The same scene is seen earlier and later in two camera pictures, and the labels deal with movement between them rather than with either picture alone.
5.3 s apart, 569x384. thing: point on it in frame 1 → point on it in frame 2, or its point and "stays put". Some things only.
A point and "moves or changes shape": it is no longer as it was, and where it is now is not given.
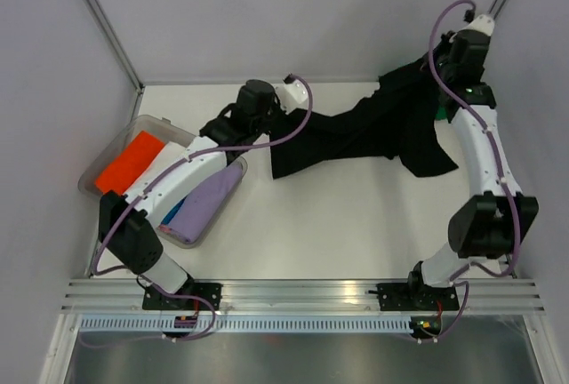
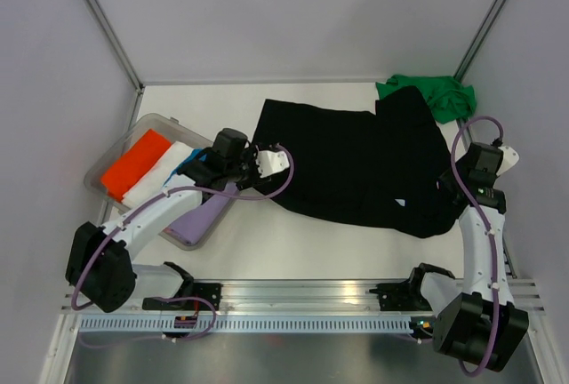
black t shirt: (404, 126) moves or changes shape
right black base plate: (415, 297) stays put
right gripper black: (445, 45) → (449, 178)
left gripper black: (280, 113) → (255, 180)
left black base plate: (154, 299) stays put
